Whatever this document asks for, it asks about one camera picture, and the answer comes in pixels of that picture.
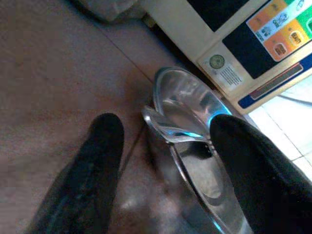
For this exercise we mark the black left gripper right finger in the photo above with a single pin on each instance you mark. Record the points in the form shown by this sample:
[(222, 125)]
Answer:
[(258, 175)]

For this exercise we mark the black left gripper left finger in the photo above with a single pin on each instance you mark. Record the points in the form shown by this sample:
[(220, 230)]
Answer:
[(83, 175)]

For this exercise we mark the stainless steel bowl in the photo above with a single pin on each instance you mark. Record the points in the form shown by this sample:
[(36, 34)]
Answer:
[(185, 104)]

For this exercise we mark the beige water ionizer machine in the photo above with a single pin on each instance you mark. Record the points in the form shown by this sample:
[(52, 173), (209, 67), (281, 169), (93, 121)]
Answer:
[(219, 36)]

